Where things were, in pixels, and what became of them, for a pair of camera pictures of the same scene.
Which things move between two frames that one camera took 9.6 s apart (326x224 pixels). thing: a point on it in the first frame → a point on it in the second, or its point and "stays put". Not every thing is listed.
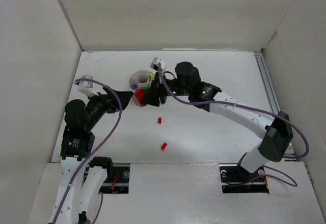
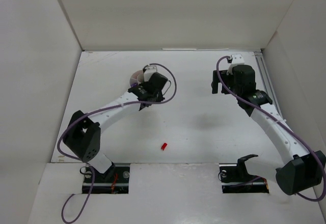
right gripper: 162,91 → 219,80
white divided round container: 139,78 stays put
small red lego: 163,147 stays put
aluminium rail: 289,154 stays put
